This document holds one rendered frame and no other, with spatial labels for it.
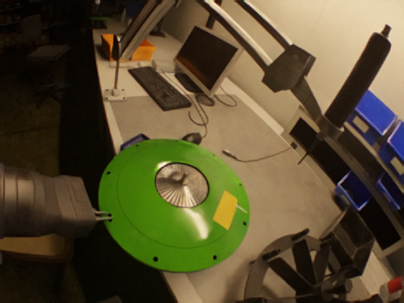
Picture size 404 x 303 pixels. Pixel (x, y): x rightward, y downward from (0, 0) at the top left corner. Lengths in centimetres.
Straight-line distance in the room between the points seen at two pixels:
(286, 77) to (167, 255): 34
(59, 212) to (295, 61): 37
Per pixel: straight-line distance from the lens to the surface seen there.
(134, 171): 37
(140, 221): 32
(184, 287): 48
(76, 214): 23
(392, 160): 85
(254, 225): 61
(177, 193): 35
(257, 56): 35
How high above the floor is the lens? 138
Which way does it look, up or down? 41 degrees down
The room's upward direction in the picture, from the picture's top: 23 degrees clockwise
